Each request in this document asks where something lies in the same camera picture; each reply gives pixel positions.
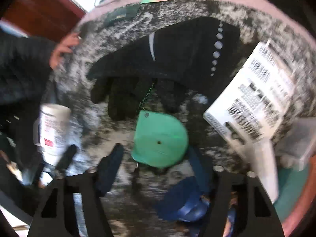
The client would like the seated person in black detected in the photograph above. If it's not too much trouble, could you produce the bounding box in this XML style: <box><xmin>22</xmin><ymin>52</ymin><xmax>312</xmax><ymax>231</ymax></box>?
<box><xmin>1</xmin><ymin>31</ymin><xmax>57</xmax><ymax>156</ymax></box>

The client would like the dark green small packet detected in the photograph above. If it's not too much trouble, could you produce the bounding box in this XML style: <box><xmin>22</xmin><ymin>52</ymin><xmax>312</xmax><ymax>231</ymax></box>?
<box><xmin>103</xmin><ymin>4</ymin><xmax>140</xmax><ymax>27</ymax></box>

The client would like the seated person's hand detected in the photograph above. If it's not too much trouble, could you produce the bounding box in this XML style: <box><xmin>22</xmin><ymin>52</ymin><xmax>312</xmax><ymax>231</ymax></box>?
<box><xmin>49</xmin><ymin>33</ymin><xmax>80</xmax><ymax>70</ymax></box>

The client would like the white medicine bottle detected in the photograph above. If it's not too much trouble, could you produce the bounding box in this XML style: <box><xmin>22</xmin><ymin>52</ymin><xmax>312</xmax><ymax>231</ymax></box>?
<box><xmin>33</xmin><ymin>103</ymin><xmax>71</xmax><ymax>166</ymax></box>

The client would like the white battery blister card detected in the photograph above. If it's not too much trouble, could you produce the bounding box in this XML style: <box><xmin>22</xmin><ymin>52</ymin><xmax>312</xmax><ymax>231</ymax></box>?
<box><xmin>203</xmin><ymin>39</ymin><xmax>295</xmax><ymax>202</ymax></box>

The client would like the black glove on blanket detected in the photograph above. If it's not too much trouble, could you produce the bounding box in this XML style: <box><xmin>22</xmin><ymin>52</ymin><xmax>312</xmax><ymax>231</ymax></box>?
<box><xmin>87</xmin><ymin>17</ymin><xmax>241</xmax><ymax>121</ymax></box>

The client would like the dark red wooden door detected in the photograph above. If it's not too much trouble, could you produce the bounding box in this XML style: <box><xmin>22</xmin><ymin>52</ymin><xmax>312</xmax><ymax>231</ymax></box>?
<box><xmin>1</xmin><ymin>0</ymin><xmax>86</xmax><ymax>42</ymax></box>

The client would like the blue figurine toy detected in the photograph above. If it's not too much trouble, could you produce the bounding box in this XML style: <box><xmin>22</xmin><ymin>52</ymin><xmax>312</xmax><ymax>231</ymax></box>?
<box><xmin>155</xmin><ymin>167</ymin><xmax>235</xmax><ymax>237</ymax></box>

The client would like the grey white patterned blanket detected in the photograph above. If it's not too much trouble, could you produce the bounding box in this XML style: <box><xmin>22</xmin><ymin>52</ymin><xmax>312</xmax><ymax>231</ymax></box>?
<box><xmin>54</xmin><ymin>0</ymin><xmax>315</xmax><ymax>236</ymax></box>

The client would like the clear plastic small box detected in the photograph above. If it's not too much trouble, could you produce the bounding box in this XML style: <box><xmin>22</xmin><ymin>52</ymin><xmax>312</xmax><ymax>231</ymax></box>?
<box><xmin>274</xmin><ymin>117</ymin><xmax>315</xmax><ymax>171</ymax></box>

